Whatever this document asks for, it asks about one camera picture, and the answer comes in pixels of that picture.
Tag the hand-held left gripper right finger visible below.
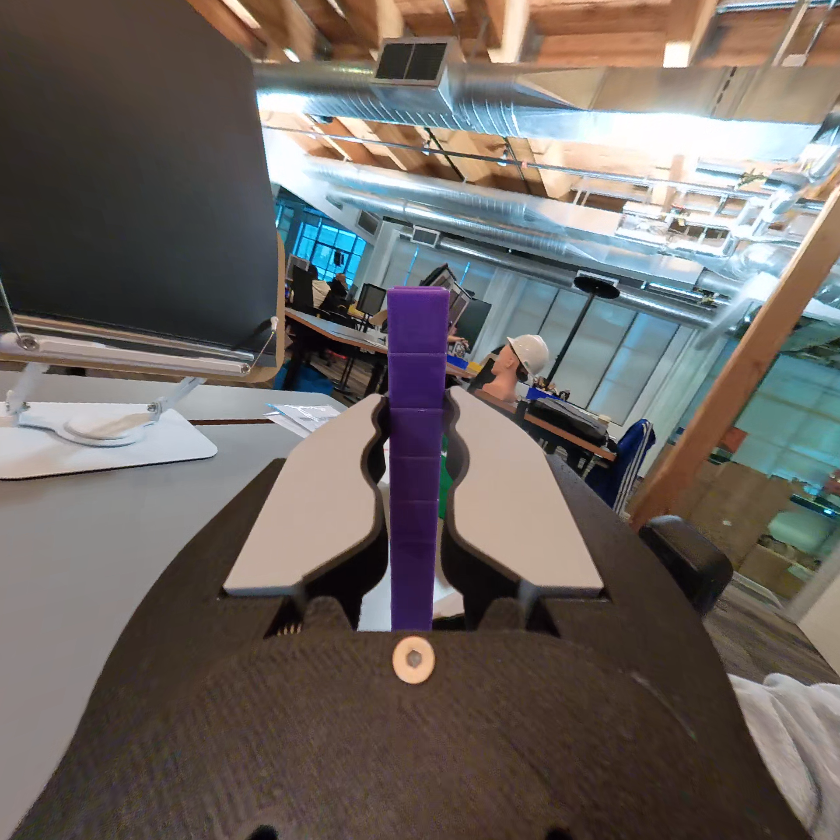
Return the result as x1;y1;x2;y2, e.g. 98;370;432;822
441;386;605;618

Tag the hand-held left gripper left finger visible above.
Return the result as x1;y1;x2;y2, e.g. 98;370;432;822
222;392;393;615

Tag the purple segmented square tube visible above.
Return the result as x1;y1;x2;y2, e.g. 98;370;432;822
386;285;451;631

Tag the clear plastic bag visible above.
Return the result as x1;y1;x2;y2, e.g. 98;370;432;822
264;402;350;437

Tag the black bag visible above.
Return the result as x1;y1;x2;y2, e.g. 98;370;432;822
528;397;613;445

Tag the blue striped jacket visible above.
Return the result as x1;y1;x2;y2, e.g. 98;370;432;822
586;420;656;511

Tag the mannequin head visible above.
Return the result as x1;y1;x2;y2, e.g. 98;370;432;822
469;341;529;403

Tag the white hard hat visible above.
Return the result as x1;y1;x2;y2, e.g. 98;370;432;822
507;333;551;376

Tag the long wooden work table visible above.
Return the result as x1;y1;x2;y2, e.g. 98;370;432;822
284;307;389;396

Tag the black chair armrest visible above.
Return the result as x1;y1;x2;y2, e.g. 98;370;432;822
638;516;734;619

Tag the wooden backing board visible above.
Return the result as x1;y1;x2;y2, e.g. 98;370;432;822
248;223;290;386

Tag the black computer monitor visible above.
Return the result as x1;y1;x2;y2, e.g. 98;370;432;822
451;298;492;350

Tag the cardboard box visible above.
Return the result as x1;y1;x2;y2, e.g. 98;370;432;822
688;459;840;599

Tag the white display stand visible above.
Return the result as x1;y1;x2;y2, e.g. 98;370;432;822
0;315;219;482

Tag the black pole with disc top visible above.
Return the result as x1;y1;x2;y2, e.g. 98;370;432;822
563;274;622;389

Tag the person's grey sweatshirt torso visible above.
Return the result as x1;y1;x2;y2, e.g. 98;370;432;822
728;672;840;840

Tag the black display panel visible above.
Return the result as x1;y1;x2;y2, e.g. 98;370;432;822
0;0;281;343

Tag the metal vent grille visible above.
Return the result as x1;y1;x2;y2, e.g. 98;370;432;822
374;38;455;86

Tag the wooden support post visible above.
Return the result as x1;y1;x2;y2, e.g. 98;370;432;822
628;189;840;527

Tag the silver round air duct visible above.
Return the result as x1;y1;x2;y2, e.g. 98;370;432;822
307;156;744;265

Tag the rectangular silver air duct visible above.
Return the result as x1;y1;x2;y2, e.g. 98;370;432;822
252;36;840;161

